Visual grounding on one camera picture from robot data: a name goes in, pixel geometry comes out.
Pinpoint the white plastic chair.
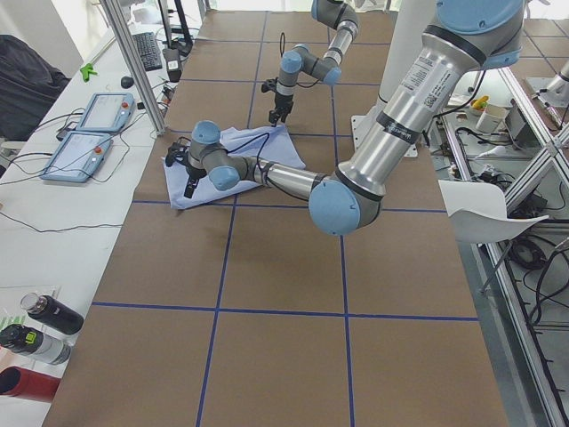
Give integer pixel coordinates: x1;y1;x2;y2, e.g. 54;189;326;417
438;180;549;244

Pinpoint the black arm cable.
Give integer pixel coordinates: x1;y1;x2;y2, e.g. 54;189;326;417
177;131;272;179

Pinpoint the black water bottle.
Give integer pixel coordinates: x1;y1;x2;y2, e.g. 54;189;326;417
20;293;84;335

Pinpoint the green plastic clip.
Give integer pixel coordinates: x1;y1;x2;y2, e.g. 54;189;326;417
80;62;98;82

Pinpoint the blue teach pendant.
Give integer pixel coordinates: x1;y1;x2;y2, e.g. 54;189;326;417
76;93;135;133
40;131;112;183

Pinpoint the light blue striped shirt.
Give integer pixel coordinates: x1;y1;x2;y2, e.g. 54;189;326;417
164;121;306;209

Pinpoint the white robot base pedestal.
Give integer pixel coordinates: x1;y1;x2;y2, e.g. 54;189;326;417
351;0;436;149

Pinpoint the black computer mouse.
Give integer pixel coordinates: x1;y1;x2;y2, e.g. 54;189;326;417
120;76;134;89

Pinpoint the black keyboard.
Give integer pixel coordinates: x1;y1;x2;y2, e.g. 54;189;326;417
132;32;162;71

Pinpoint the blue teach pendant near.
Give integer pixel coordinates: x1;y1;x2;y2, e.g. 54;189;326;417
40;131;112;183

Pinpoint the grey aluminium frame post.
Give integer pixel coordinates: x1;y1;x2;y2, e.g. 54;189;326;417
100;0;165;135

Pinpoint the red bottle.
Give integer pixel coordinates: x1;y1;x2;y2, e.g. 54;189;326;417
1;367;60;402

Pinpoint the blue teach pendant far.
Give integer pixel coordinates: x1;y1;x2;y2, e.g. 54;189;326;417
76;93;135;133

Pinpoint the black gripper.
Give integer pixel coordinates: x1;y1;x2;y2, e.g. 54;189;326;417
261;78;294;126
165;137;206;198

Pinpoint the person in black clothes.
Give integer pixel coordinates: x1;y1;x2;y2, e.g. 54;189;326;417
1;35;70;141

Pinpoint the grey bottle green cap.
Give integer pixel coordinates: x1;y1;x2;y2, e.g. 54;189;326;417
1;324;71;365

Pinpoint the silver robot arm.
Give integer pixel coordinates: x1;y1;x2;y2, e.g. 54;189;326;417
261;1;359;126
165;1;525;236

